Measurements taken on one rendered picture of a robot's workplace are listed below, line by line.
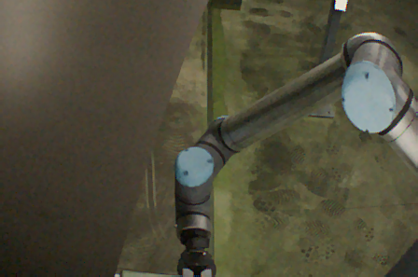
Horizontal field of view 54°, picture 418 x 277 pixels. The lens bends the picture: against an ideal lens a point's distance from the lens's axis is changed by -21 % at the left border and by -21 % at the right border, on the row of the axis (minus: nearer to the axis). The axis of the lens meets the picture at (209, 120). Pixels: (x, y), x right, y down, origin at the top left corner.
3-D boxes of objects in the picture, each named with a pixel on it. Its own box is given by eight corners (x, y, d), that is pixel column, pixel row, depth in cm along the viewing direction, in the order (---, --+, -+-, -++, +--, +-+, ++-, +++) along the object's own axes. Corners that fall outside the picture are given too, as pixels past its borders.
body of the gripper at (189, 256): (208, 281, 118) (205, 246, 126) (213, 267, 112) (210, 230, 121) (179, 279, 117) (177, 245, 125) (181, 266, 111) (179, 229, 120)
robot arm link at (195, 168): (190, 134, 125) (189, 168, 133) (166, 164, 117) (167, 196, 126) (225, 149, 122) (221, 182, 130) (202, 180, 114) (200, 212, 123)
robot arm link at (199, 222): (213, 214, 123) (174, 213, 122) (214, 229, 120) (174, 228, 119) (208, 233, 129) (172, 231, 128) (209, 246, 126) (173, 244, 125)
